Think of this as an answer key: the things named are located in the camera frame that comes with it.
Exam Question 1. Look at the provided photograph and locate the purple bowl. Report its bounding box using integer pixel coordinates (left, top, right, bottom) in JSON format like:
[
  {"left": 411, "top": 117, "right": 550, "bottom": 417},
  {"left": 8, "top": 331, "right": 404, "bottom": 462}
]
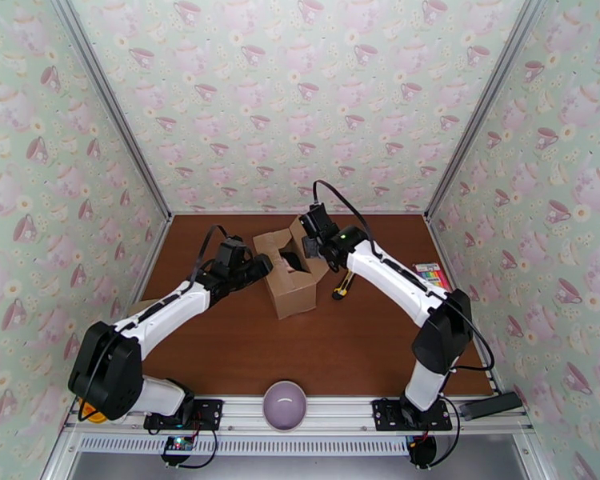
[{"left": 262, "top": 379, "right": 309, "bottom": 434}]

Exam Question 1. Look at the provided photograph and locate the aluminium back bottom rail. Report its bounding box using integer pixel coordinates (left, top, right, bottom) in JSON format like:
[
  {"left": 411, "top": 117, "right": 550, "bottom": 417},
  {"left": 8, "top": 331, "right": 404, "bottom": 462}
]
[{"left": 170, "top": 209, "right": 429, "bottom": 218}]

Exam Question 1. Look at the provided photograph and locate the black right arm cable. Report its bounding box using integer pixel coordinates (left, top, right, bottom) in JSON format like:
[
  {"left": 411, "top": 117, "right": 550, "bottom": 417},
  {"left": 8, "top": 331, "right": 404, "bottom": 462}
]
[{"left": 312, "top": 179, "right": 496, "bottom": 372}]

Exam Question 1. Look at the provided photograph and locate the perforated metal cable tray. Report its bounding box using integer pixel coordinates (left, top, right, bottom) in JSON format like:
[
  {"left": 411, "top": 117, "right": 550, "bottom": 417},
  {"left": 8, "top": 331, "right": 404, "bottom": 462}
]
[{"left": 77, "top": 434, "right": 416, "bottom": 457}]

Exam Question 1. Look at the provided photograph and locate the aluminium front frame rail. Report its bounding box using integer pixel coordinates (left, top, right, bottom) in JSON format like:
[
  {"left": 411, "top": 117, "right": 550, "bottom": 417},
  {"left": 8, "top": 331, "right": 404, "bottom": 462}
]
[{"left": 62, "top": 393, "right": 536, "bottom": 436}]

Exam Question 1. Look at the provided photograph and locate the black round controller with wires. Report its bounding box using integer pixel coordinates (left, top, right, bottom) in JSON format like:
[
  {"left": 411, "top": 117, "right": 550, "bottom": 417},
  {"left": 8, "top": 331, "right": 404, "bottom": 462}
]
[{"left": 405, "top": 433, "right": 438, "bottom": 470}]

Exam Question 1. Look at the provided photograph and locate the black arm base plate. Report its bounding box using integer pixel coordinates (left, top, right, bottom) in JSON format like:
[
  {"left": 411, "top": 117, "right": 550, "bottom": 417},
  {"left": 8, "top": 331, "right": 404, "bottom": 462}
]
[
  {"left": 143, "top": 397, "right": 225, "bottom": 436},
  {"left": 371, "top": 397, "right": 454, "bottom": 433}
]

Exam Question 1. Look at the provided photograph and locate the brown cardboard express box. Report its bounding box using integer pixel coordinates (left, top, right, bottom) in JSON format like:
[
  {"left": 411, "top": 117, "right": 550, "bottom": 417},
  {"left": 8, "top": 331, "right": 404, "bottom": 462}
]
[{"left": 252, "top": 215, "right": 331, "bottom": 321}]

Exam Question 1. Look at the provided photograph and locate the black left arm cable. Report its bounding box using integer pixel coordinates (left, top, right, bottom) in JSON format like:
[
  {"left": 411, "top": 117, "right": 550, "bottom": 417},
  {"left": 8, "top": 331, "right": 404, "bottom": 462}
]
[{"left": 77, "top": 223, "right": 231, "bottom": 422}]

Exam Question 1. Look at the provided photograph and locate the small green circuit board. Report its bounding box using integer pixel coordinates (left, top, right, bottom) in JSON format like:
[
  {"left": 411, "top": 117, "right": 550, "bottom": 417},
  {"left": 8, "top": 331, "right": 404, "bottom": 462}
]
[{"left": 162, "top": 434, "right": 198, "bottom": 456}]

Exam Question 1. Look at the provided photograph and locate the white jar with orange lid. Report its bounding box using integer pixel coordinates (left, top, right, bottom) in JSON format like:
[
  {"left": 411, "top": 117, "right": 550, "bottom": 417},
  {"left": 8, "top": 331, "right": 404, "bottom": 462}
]
[{"left": 77, "top": 398, "right": 129, "bottom": 426}]

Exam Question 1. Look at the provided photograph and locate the aluminium corner post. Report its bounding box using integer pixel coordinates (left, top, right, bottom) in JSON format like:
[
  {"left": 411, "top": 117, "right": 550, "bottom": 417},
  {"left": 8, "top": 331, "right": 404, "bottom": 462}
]
[
  {"left": 422, "top": 0, "right": 554, "bottom": 222},
  {"left": 46, "top": 0, "right": 175, "bottom": 222}
]

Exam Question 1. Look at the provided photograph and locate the plush doll with striped shirt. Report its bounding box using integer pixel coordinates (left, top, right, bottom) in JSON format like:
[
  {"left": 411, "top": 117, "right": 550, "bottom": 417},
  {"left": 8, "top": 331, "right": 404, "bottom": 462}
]
[{"left": 278, "top": 249, "right": 309, "bottom": 274}]

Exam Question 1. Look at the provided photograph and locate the yellow black utility knife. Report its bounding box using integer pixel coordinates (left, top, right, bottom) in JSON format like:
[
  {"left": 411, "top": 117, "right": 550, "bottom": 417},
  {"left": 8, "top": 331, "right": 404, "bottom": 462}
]
[{"left": 331, "top": 270, "right": 356, "bottom": 301}]

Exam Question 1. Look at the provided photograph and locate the pack of coloured markers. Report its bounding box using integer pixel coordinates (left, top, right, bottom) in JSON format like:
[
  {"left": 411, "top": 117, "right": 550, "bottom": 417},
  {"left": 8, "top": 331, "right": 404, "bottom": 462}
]
[{"left": 412, "top": 262, "right": 454, "bottom": 298}]

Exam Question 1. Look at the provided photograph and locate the black rectangular power adapter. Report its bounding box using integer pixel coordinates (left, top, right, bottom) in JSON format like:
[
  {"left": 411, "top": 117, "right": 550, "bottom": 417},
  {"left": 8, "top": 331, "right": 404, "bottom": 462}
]
[{"left": 458, "top": 390, "right": 523, "bottom": 421}]

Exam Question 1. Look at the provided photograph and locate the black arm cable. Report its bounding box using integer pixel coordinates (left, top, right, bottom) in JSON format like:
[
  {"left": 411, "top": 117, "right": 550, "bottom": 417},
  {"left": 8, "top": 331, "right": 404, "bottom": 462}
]
[
  {"left": 77, "top": 223, "right": 231, "bottom": 422},
  {"left": 312, "top": 179, "right": 496, "bottom": 372}
]

